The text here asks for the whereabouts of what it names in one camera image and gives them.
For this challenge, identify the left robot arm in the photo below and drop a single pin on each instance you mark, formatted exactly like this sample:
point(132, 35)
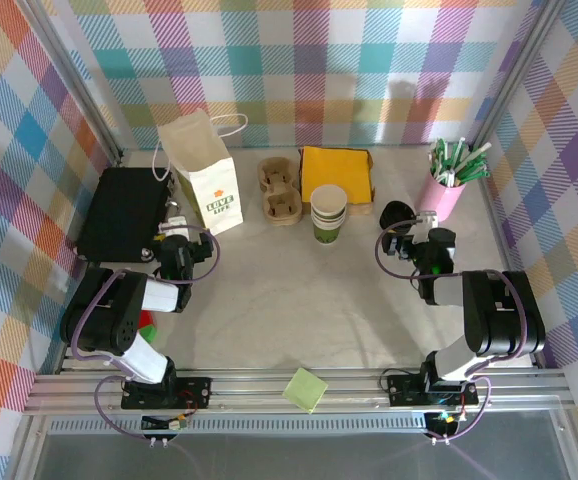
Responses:
point(104, 320)

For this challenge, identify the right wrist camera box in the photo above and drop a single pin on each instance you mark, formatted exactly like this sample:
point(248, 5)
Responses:
point(427, 220)

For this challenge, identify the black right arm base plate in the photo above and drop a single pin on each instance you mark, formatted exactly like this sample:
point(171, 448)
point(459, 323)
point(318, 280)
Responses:
point(404, 390)

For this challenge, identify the green white wrapped straw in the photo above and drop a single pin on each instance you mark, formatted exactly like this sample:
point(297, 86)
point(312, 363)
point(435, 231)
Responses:
point(460, 150)

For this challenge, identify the aluminium frame post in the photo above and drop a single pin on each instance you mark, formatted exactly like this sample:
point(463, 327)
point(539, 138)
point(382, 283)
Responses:
point(76, 75)
point(510, 75)

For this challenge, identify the pink straw holder cup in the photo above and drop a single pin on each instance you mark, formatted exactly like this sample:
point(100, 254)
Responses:
point(436, 200)

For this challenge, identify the yellow paper napkin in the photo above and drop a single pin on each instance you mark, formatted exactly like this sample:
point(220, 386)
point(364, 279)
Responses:
point(336, 172)

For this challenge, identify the green sticky note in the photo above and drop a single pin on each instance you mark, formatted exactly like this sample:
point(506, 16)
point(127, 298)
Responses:
point(306, 390)

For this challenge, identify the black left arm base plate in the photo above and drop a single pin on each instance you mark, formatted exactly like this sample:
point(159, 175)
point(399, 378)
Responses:
point(194, 392)

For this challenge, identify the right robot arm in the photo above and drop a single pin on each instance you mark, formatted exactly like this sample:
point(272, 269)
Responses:
point(504, 320)

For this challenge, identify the white paper takeout bag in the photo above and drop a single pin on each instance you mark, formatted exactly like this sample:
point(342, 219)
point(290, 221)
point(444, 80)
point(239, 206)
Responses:
point(204, 170)

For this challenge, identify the black hard case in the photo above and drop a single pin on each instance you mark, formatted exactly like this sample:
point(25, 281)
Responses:
point(119, 215)

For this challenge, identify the red green toy block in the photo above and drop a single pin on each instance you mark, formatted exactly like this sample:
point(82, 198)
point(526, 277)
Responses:
point(149, 332)

